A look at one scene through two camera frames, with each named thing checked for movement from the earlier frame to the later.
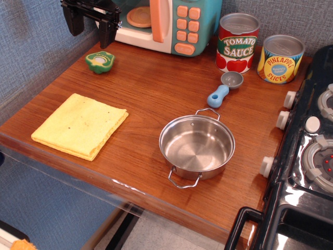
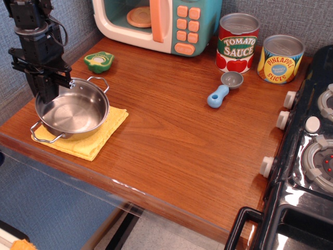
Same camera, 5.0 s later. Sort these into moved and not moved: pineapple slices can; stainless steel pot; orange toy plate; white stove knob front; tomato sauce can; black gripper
Moved: stainless steel pot; black gripper
Not moved: white stove knob front; tomato sauce can; orange toy plate; pineapple slices can
